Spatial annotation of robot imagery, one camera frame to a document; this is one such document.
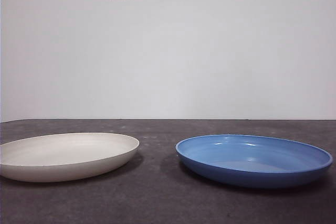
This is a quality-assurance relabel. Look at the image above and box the blue round plate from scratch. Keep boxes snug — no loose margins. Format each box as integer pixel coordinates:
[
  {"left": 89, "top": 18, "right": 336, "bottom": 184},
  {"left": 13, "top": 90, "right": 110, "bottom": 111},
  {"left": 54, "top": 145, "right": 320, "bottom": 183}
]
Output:
[{"left": 175, "top": 134, "right": 333, "bottom": 189}]

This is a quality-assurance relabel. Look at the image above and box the white round plate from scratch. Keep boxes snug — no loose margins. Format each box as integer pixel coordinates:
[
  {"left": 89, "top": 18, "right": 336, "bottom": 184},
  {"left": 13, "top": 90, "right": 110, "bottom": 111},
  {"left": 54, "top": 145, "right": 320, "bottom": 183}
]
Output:
[{"left": 0, "top": 132, "right": 140, "bottom": 183}]

